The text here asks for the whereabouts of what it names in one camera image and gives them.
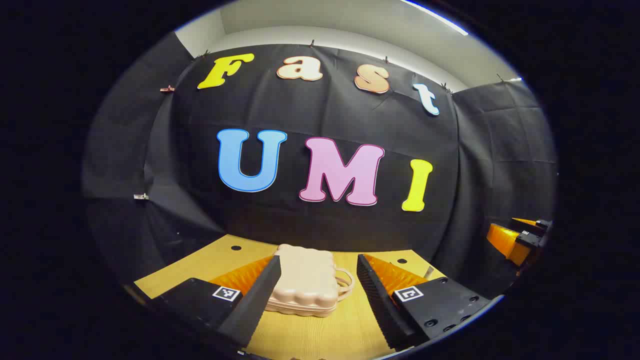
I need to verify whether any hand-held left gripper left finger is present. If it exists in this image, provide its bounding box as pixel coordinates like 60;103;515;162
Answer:
149;255;282;349

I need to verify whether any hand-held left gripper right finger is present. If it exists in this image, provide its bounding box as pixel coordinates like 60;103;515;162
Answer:
356;253;492;351

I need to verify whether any pink suitcase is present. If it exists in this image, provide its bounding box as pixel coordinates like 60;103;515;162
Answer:
264;243;356;318

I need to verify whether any black backdrop cloth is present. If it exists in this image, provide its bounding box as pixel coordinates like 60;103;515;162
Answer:
81;31;558;296

